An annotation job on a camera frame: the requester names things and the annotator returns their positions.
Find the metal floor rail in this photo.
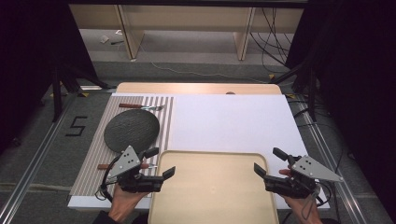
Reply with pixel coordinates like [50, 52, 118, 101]
[292, 92, 366, 224]
[0, 92, 79, 224]

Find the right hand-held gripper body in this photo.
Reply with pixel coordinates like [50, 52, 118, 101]
[263, 154, 344, 200]

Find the black metal stand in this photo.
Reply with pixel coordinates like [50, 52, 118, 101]
[271, 57, 319, 123]
[49, 63, 118, 123]

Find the striped placemat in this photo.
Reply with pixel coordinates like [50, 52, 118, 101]
[69, 95, 176, 198]

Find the person's left hand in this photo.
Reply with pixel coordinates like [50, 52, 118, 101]
[107, 182, 149, 224]

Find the beige tray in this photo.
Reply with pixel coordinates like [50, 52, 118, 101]
[147, 149, 280, 224]

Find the black curtain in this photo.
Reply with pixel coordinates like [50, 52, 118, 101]
[284, 0, 396, 220]
[0, 0, 98, 153]

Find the person's right hand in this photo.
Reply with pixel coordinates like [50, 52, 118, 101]
[278, 168, 323, 224]

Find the left hand-held gripper black cable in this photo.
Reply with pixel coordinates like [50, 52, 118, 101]
[94, 154, 123, 203]

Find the wooden table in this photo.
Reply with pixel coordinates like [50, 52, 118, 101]
[115, 81, 283, 96]

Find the black tape floor mark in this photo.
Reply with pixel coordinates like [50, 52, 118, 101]
[64, 115, 89, 137]

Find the bundle of black cables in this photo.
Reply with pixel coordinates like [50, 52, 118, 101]
[249, 7, 302, 75]

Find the right hand-held gripper cable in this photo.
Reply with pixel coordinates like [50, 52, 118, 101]
[299, 180, 332, 222]

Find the wooden shelf unit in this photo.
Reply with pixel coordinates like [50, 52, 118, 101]
[68, 3, 305, 62]

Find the knife with brown handle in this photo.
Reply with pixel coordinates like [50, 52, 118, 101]
[96, 162, 159, 172]
[118, 103, 165, 112]

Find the white board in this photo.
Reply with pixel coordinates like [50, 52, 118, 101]
[67, 92, 332, 211]

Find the black round plate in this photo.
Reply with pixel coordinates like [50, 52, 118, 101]
[103, 108, 161, 154]

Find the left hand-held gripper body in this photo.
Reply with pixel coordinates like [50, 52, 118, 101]
[106, 145, 165, 194]

